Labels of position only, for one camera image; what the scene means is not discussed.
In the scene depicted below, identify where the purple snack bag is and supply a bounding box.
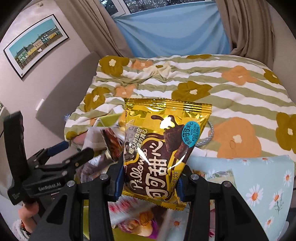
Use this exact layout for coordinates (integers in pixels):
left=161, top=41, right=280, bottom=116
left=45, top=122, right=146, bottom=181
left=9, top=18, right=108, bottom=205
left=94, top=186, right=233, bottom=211
left=108, top=195, right=167, bottom=240

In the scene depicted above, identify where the gold chocolate pillow snack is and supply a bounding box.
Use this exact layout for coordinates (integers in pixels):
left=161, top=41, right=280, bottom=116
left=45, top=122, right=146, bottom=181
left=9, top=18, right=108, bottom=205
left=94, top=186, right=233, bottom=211
left=122, top=98, right=212, bottom=210

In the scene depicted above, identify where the green cartoon snack bag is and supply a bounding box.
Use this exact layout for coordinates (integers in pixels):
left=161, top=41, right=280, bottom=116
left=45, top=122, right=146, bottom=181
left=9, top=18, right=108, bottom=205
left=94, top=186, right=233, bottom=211
left=205, top=169, right=236, bottom=187

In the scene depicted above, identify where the person left hand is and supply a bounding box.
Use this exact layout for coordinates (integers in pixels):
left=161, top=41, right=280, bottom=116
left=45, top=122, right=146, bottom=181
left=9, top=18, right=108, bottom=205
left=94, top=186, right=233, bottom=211
left=18, top=202, right=39, bottom=233

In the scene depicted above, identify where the daisy print tablecloth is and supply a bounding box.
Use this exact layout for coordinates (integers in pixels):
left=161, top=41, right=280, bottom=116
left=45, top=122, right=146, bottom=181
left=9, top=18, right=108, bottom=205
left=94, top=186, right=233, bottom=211
left=159, top=154, right=296, bottom=241

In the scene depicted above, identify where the green cardboard box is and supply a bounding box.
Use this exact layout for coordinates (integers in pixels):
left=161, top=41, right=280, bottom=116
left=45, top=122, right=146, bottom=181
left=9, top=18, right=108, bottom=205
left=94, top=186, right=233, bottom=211
left=81, top=113, right=130, bottom=241

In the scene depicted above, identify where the grey headboard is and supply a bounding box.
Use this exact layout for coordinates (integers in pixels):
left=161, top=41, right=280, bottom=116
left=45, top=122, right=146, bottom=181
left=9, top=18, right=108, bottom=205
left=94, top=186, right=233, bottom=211
left=36, top=52, right=99, bottom=140

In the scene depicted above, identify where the striped floral duvet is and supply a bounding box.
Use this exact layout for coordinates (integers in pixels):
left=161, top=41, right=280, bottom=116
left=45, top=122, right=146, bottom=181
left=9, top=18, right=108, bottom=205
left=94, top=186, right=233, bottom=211
left=64, top=54, right=295, bottom=159

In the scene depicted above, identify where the framed houses picture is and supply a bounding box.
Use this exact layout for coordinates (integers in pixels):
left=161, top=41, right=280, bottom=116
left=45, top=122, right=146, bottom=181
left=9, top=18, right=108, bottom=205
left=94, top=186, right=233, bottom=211
left=4, top=14, right=69, bottom=79

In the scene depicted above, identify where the blue window cloth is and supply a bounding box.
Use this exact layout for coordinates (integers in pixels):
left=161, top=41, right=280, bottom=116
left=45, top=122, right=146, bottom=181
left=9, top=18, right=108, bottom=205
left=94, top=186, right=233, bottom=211
left=114, top=1, right=231, bottom=58

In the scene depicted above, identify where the left beige curtain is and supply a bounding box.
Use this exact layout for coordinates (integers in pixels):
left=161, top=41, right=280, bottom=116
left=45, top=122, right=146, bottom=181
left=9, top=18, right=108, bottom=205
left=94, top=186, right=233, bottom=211
left=56, top=0, right=133, bottom=58

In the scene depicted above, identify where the beige curtain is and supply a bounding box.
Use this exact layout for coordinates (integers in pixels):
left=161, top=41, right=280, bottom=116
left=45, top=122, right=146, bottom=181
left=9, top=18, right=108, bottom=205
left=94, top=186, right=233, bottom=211
left=216, top=0, right=275, bottom=69
left=56, top=0, right=133, bottom=58

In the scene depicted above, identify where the right beige curtain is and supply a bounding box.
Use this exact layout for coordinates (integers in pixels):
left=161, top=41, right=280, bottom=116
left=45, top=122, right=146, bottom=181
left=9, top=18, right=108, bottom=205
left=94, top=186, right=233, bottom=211
left=216, top=0, right=275, bottom=69

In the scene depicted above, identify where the window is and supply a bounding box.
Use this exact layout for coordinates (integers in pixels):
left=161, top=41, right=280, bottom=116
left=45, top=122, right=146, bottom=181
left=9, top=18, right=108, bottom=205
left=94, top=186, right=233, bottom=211
left=99, top=0, right=209, bottom=18

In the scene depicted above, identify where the grey cord on bed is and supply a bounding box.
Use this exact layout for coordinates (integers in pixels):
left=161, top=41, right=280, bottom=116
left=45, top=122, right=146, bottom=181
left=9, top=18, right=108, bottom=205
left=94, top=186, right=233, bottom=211
left=196, top=121, right=215, bottom=148

